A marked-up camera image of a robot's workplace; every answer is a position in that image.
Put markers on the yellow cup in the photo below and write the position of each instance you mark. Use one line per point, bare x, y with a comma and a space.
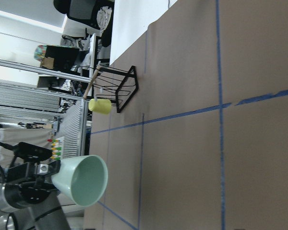
102, 106

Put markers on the black office chair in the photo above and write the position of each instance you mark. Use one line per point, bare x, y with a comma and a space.
97, 14

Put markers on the black wire cup rack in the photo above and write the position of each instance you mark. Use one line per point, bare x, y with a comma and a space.
119, 86

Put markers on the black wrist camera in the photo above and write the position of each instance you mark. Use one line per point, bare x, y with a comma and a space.
32, 153

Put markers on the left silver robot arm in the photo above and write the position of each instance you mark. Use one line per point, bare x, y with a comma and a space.
47, 215

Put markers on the light green cup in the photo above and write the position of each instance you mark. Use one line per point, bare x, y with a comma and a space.
83, 179

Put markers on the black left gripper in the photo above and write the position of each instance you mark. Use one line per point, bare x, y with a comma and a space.
29, 184

